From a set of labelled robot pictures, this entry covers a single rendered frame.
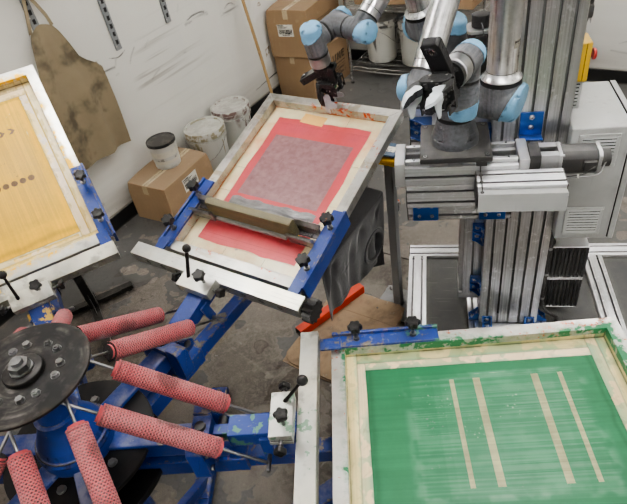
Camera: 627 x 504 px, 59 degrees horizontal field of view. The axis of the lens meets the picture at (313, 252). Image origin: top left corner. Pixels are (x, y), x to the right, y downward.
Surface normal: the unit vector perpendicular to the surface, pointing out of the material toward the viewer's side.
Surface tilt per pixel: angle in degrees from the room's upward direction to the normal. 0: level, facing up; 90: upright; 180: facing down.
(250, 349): 0
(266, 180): 16
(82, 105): 89
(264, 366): 0
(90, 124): 89
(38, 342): 0
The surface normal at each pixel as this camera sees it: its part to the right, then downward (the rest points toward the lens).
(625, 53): -0.51, 0.61
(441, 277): -0.15, -0.75
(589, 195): -0.15, 0.66
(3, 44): 0.85, 0.24
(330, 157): -0.28, -0.56
